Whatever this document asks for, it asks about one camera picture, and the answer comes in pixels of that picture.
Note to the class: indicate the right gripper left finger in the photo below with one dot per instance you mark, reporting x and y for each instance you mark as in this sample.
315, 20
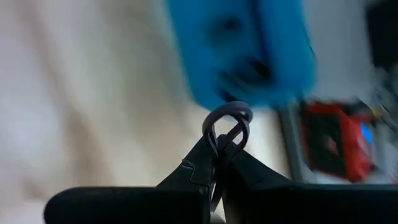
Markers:
124, 205

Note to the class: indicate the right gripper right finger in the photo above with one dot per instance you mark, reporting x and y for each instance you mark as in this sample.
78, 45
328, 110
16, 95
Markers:
311, 205

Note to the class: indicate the thin dark rubber band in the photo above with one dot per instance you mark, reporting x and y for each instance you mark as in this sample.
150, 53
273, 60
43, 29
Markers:
228, 105

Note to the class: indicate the red portable power station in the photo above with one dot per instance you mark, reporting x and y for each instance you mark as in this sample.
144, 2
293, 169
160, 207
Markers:
354, 140

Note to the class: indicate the blue plastic basket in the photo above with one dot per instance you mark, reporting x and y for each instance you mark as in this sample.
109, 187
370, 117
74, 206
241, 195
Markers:
192, 46

